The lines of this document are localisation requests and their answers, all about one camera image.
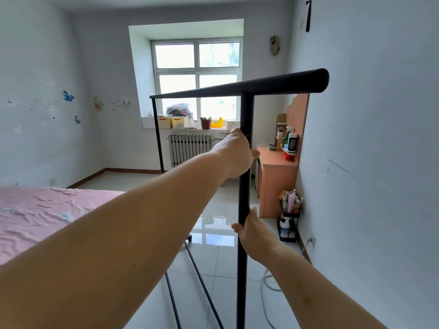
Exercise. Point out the person's left hand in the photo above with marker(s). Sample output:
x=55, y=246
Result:
x=235, y=154

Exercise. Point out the maroon plant pot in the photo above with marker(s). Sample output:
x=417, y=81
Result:
x=205, y=124

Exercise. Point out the cream plastic storage box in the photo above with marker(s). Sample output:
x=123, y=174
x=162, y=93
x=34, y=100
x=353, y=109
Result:
x=164, y=122

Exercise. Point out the green spray bottle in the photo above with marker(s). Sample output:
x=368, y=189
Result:
x=285, y=138

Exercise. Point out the white and black radiator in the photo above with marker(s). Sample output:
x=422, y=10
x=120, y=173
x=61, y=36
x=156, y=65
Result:
x=187, y=149

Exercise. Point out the white pen cup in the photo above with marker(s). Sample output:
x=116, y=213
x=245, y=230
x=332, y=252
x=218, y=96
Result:
x=280, y=133

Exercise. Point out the orange wooden desk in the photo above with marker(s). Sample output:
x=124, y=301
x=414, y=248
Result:
x=277, y=181

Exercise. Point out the black metal clothes rack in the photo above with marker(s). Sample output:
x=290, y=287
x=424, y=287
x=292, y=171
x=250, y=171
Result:
x=246, y=109

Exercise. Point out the white framed window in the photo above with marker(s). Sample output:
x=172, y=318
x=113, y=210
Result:
x=175, y=56

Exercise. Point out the clear bag of clothes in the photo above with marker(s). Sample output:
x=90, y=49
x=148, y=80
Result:
x=179, y=110

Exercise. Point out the person's right forearm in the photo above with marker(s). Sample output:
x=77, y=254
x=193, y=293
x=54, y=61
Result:
x=315, y=294

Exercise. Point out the person's right hand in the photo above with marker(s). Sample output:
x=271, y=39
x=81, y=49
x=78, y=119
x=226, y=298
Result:
x=257, y=238

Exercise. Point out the yellow plastic object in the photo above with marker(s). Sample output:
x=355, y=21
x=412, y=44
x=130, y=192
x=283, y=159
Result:
x=217, y=124

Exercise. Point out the white small heater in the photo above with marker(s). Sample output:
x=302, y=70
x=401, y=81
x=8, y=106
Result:
x=292, y=143

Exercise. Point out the person's left forearm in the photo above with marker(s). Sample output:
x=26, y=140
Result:
x=113, y=250

